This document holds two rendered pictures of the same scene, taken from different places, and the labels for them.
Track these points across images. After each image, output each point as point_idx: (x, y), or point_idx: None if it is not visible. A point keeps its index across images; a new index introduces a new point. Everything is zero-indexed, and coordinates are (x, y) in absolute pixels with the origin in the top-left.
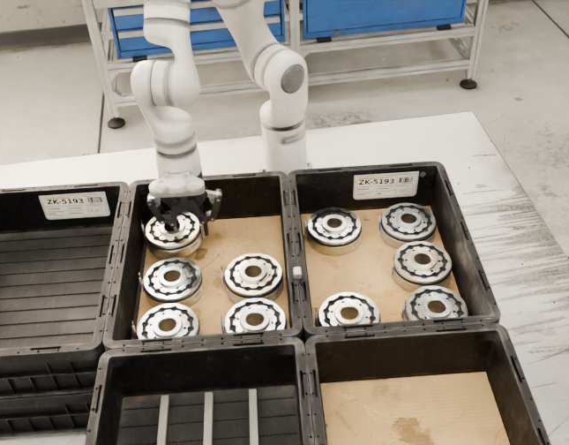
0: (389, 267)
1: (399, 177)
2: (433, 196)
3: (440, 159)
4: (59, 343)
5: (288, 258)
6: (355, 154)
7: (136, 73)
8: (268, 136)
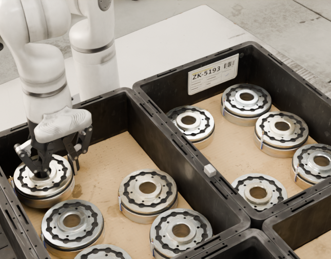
0: (252, 143)
1: (224, 63)
2: (251, 73)
3: (206, 48)
4: None
5: (189, 161)
6: (133, 63)
7: (4, 11)
8: (86, 59)
